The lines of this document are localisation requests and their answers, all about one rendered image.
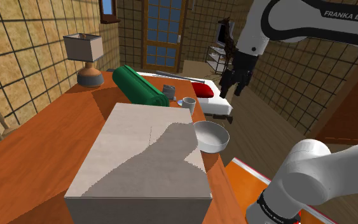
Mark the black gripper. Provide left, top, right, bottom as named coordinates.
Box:
left=218, top=50, right=259, bottom=99

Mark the white bed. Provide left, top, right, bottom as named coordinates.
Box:
left=136, top=71, right=234, bottom=125

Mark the red pillow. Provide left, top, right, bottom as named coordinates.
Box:
left=191, top=81, right=215, bottom=99

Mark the white shelf with screen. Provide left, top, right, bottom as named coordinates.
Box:
left=205, top=20, right=238, bottom=75

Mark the brown giraffe figure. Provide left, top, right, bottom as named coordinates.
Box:
left=217, top=17, right=238, bottom=74

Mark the grey mug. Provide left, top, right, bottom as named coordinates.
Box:
left=181, top=97, right=197, bottom=116

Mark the white bowl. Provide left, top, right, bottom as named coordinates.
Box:
left=193, top=120, right=231, bottom=155

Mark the small grey box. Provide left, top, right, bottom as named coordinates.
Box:
left=162, top=84, right=177, bottom=101

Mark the wooden door with glass panes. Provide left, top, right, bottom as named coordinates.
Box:
left=141, top=0, right=188, bottom=73

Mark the green rolled mat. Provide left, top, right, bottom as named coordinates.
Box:
left=111, top=64, right=171, bottom=108

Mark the orange robot stand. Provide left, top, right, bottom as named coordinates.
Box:
left=224, top=157, right=338, bottom=224

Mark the large beige box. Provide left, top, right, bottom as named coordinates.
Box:
left=64, top=102, right=213, bottom=224

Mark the brown wooden dresser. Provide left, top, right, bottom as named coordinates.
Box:
left=314, top=52, right=358, bottom=146

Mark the wooden framed window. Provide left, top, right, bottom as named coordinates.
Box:
left=99, top=0, right=121, bottom=25

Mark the table lamp with grey shade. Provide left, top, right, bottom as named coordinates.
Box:
left=62, top=32, right=106, bottom=88

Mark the orange wooden desk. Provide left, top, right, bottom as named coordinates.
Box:
left=0, top=71, right=248, bottom=224

